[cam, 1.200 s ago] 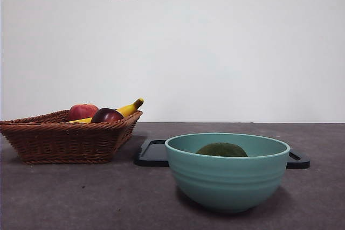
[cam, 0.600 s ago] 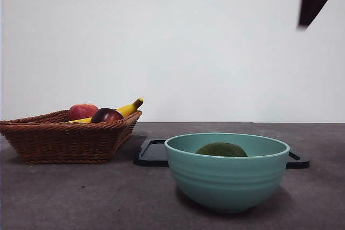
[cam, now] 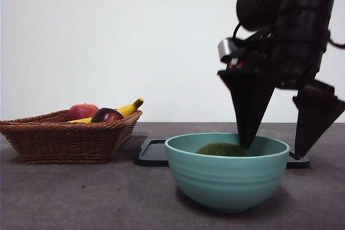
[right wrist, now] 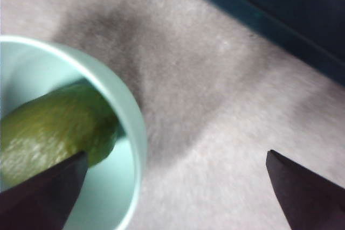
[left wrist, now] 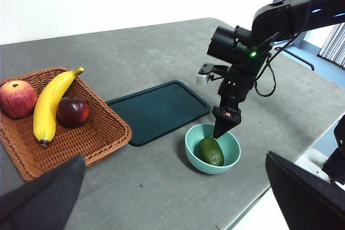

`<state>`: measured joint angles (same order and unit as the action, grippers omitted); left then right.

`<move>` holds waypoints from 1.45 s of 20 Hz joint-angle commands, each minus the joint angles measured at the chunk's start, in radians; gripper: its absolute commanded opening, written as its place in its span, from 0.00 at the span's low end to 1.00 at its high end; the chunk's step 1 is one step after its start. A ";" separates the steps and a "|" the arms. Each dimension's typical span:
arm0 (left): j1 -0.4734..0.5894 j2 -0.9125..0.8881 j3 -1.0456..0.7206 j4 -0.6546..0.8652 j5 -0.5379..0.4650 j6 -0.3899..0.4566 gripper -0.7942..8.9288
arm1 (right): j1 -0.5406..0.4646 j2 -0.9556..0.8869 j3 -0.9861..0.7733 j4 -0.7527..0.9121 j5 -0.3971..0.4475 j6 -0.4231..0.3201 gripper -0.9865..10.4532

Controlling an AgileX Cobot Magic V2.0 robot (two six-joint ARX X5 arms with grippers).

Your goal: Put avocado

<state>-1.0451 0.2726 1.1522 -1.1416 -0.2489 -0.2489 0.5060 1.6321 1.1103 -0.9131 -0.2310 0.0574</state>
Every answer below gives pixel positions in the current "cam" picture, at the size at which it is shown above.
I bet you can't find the brown wicker basket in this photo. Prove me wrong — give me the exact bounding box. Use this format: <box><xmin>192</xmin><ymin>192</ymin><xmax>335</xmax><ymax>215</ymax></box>
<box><xmin>0</xmin><ymin>109</ymin><xmax>143</xmax><ymax>165</ymax></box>

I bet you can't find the red apple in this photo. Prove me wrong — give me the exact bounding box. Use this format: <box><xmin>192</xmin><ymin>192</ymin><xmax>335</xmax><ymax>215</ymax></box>
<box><xmin>67</xmin><ymin>103</ymin><xmax>99</xmax><ymax>120</ymax></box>

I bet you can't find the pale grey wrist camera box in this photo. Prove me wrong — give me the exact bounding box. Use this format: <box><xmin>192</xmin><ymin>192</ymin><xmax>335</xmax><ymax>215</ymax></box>
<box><xmin>217</xmin><ymin>38</ymin><xmax>245</xmax><ymax>64</ymax></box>

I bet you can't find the black cable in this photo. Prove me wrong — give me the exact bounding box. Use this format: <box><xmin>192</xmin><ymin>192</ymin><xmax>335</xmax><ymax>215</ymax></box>
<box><xmin>327</xmin><ymin>34</ymin><xmax>345</xmax><ymax>49</ymax></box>
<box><xmin>232</xmin><ymin>22</ymin><xmax>245</xmax><ymax>41</ymax></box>

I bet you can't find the yellow banana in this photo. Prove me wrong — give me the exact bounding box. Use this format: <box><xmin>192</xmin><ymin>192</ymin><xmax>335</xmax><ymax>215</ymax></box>
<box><xmin>67</xmin><ymin>97</ymin><xmax>144</xmax><ymax>123</ymax></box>

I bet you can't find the green avocado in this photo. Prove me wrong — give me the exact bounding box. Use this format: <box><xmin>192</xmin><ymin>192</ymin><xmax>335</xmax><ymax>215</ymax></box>
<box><xmin>195</xmin><ymin>142</ymin><xmax>248</xmax><ymax>157</ymax></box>

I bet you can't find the dark red plum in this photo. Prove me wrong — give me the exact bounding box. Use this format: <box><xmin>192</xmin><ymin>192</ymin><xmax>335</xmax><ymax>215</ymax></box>
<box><xmin>91</xmin><ymin>107</ymin><xmax>125</xmax><ymax>123</ymax></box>

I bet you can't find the teal bowl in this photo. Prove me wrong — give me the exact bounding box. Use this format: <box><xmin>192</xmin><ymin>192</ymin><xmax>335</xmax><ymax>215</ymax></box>
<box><xmin>164</xmin><ymin>132</ymin><xmax>291</xmax><ymax>213</ymax></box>

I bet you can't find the dark green tray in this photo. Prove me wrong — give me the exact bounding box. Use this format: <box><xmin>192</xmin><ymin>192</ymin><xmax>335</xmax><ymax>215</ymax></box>
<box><xmin>133</xmin><ymin>139</ymin><xmax>311</xmax><ymax>169</ymax></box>

